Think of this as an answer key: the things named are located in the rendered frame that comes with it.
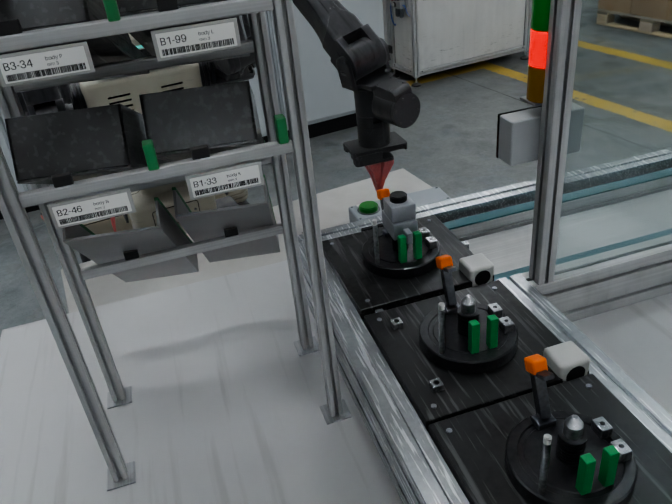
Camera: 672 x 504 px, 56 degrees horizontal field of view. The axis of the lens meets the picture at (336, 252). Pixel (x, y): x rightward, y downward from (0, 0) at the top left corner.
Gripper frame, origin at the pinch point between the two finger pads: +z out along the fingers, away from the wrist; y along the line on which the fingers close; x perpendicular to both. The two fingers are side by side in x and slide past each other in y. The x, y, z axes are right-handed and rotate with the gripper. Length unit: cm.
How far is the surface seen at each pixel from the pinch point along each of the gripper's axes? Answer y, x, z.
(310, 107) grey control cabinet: 57, 299, 82
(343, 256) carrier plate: -9.9, -6.2, 8.8
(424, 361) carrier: -8.0, -38.1, 9.1
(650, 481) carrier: 7, -66, 9
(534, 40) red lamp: 16.6, -23.3, -28.5
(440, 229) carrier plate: 10.0, -5.1, 9.0
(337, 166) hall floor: 57, 247, 105
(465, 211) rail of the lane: 19.2, 2.6, 11.2
